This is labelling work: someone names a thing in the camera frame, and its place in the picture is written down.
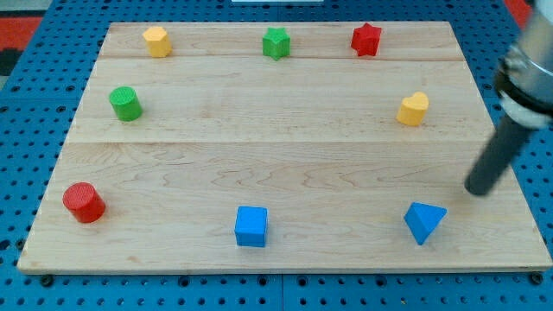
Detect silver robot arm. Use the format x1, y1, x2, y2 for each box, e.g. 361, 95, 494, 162
496, 0, 552, 130

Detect blue cube block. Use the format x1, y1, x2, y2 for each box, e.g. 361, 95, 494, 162
234, 206, 268, 247

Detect blue triangle block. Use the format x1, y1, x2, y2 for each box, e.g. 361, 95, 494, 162
404, 202, 448, 245

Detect light wooden board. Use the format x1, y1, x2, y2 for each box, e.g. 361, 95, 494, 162
17, 22, 552, 275

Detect green star block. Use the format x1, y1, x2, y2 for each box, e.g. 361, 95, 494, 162
262, 28, 291, 60

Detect yellow heart block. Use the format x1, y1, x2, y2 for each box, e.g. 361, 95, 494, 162
396, 92, 429, 126

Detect red star block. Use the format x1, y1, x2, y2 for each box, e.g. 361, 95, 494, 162
351, 22, 382, 56

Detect yellow hexagon block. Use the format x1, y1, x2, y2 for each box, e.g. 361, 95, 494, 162
143, 26, 172, 58

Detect green cylinder block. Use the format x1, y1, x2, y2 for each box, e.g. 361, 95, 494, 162
109, 86, 143, 122

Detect red cylinder block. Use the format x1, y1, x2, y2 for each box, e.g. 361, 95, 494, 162
62, 181, 106, 223

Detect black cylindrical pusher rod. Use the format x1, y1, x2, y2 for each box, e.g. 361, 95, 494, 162
464, 115, 534, 196

